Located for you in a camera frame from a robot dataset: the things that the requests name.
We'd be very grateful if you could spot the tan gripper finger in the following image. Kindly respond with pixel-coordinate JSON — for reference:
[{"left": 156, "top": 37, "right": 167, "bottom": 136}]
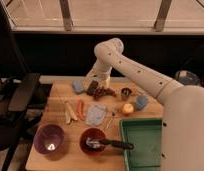
[{"left": 103, "top": 76, "right": 111, "bottom": 87}]

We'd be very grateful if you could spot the black eraser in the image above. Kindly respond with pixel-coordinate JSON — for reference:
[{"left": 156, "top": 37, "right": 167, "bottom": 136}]
[{"left": 86, "top": 80, "right": 98, "bottom": 96}]

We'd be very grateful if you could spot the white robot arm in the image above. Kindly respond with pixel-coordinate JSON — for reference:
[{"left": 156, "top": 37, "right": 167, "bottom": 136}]
[{"left": 88, "top": 38, "right": 204, "bottom": 171}]

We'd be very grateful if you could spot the small metal cup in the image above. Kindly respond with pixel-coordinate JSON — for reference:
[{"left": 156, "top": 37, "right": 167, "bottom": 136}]
[{"left": 121, "top": 87, "right": 132, "bottom": 101}]

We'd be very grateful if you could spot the blue plastic cup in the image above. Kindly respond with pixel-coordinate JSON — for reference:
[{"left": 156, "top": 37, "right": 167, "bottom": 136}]
[{"left": 135, "top": 95, "right": 148, "bottom": 111}]

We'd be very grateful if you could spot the purple grapes bunch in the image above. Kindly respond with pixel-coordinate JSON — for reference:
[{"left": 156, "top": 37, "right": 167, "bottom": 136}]
[{"left": 93, "top": 87, "right": 116, "bottom": 100}]

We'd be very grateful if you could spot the blue sponge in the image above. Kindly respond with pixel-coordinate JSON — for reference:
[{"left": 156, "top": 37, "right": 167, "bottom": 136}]
[{"left": 72, "top": 80, "right": 85, "bottom": 94}]

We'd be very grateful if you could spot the apple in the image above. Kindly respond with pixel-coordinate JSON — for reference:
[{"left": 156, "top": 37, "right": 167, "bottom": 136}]
[{"left": 121, "top": 103, "right": 134, "bottom": 116}]

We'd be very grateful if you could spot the orange carrot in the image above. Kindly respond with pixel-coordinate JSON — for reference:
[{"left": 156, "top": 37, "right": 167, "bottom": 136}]
[{"left": 77, "top": 100, "right": 85, "bottom": 121}]

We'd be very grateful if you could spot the blue grey cloth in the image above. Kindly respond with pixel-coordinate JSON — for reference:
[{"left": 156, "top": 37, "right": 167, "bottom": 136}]
[{"left": 85, "top": 104, "right": 107, "bottom": 126}]

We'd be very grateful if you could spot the metal fork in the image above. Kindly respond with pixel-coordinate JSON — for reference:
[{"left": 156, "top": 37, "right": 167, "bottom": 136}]
[{"left": 104, "top": 112, "right": 116, "bottom": 131}]

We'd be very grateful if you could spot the red bowl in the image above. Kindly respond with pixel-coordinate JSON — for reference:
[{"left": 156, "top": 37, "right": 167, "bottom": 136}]
[{"left": 79, "top": 128, "right": 106, "bottom": 156}]

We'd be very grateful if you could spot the wooden table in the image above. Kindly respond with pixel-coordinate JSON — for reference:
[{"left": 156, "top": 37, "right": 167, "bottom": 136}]
[{"left": 25, "top": 80, "right": 168, "bottom": 171}]

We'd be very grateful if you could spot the green plastic tray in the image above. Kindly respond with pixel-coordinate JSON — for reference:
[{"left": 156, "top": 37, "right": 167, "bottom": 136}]
[{"left": 119, "top": 118, "right": 162, "bottom": 171}]

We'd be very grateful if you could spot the blue bowl in background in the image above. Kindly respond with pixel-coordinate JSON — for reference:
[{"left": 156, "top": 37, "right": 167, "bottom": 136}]
[{"left": 175, "top": 70, "right": 200, "bottom": 85}]

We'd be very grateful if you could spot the purple bowl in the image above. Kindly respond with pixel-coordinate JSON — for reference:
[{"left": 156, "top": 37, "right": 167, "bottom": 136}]
[{"left": 33, "top": 124, "right": 64, "bottom": 155}]

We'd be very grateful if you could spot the black office chair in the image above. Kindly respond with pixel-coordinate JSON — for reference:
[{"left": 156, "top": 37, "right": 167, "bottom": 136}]
[{"left": 0, "top": 0, "right": 41, "bottom": 171}]

